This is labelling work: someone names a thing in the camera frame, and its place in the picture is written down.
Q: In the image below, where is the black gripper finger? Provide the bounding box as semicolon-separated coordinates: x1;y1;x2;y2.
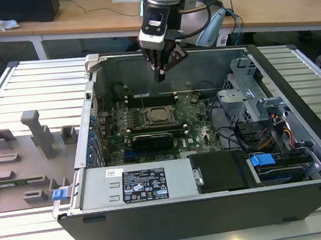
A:
156;41;191;83
142;48;162;84

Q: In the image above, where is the metal socket cover frame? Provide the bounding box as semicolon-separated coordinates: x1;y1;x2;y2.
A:
142;105;177;128

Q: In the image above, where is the CPU socket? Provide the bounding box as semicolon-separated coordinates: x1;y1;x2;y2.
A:
138;103;179;130

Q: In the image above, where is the pale blue teach pendant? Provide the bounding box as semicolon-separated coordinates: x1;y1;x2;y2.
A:
192;7;230;48

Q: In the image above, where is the white power adapter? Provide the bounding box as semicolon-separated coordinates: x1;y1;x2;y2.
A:
216;33;230;47

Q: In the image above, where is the silver metal drive cage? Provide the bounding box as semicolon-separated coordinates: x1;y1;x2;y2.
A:
213;53;294;126

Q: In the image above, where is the green motherboard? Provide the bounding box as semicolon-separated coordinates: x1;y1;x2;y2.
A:
95;88;227;168

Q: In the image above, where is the black graphics card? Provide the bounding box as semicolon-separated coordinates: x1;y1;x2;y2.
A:
131;131;176;155

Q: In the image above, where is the long wooden desk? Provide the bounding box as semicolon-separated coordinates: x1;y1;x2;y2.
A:
0;0;321;60

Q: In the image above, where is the black plastic shroud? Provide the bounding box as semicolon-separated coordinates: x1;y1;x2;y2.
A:
188;148;254;196

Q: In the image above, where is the hard disk in blue carrier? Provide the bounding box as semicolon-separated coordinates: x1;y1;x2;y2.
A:
248;147;318;189

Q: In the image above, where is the silver power supply unit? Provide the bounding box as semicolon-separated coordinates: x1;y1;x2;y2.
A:
75;157;199;213

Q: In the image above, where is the black computer box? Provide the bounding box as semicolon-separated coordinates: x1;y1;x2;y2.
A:
0;0;62;27

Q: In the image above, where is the crumpled white paper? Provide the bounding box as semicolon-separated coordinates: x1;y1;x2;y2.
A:
0;11;21;32

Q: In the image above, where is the blue case latch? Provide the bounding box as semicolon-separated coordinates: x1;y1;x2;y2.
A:
51;188;66;203

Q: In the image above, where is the grey parts rack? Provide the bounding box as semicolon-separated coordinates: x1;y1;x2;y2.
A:
0;105;87;215

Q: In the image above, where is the black and grey PC case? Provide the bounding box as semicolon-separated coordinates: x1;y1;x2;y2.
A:
38;34;321;240

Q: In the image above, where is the green RAM stick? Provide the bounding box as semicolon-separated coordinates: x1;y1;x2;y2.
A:
0;176;45;190

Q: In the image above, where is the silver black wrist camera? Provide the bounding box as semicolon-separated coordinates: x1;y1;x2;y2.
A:
135;6;171;53

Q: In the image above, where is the grey wrist camera block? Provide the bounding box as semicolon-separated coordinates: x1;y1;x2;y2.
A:
179;0;197;12

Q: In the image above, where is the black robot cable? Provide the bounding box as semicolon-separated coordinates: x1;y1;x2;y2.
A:
171;0;226;41

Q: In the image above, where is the thin black wire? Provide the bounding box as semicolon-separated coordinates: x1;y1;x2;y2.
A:
190;80;218;93

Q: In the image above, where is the grey case latch handle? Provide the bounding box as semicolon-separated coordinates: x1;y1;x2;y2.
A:
83;53;103;74

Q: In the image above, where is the thick black cable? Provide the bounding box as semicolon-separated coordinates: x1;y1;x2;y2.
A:
205;96;222;118

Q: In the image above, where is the thin red wire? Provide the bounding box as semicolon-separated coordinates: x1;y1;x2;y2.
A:
95;95;108;116

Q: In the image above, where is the blue cable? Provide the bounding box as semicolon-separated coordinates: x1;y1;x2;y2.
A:
222;4;246;38

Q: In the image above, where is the silver metal handle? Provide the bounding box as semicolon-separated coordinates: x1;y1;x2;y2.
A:
192;166;206;187

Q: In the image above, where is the orange power wire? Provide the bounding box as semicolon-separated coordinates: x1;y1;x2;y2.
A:
259;136;279;150

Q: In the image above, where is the yellow power wire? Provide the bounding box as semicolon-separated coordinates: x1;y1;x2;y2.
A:
281;124;297;148

